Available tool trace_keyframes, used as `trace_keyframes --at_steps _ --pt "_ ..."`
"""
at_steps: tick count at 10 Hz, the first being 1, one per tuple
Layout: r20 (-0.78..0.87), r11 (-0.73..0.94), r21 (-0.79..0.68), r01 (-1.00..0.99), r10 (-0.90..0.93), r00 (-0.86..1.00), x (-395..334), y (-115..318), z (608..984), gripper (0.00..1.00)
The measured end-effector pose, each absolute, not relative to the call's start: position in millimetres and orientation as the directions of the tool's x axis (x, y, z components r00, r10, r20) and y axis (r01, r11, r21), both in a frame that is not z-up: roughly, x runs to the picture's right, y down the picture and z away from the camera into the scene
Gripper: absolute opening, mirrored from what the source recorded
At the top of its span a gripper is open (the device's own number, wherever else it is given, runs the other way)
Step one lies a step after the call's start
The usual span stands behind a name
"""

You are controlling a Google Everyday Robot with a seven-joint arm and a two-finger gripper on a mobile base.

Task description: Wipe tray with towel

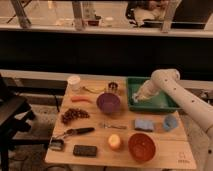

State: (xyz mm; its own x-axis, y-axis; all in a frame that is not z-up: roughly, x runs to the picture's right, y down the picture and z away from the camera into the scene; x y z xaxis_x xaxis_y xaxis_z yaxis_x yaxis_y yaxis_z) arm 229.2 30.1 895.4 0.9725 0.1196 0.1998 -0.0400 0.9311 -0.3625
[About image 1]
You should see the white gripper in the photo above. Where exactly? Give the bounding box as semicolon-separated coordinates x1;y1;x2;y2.
137;80;157;100

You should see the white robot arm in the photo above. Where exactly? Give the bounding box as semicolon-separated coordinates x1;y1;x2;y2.
134;69;213;171

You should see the green plastic tray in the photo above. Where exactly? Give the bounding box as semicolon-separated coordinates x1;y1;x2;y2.
126;77;179;113

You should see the blue sponge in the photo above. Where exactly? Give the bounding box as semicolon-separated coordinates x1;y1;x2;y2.
134;119;154;132

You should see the small metal cup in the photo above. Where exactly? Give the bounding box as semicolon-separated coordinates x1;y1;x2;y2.
108;82;118;93

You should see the blue cup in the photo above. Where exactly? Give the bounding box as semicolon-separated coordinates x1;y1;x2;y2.
163;115;178;131

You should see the purple bowl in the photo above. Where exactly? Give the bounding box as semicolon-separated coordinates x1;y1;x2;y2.
96;93;121;114

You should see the yellow banana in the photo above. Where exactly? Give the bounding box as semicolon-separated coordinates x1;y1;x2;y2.
82;86;105;94

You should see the metal fork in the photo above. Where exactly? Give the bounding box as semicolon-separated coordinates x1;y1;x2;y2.
99;123;127;129

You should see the orange bowl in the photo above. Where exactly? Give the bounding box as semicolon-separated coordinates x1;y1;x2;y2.
128;133;156;163

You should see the white paper cup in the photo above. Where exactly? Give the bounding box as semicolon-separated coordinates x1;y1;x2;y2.
67;75;81;91

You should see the orange carrot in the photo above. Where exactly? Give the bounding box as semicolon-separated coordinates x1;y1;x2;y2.
70;96;92;103

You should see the bunch of red grapes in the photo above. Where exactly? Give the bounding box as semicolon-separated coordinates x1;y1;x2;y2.
61;108;90;125

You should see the black rectangular block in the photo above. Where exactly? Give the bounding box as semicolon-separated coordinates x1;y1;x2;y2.
73;145;97;157

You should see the small metal tin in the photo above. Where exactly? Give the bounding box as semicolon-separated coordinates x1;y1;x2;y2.
49;139;64;151

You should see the black chair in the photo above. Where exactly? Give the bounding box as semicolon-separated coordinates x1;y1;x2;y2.
0;75;35;171

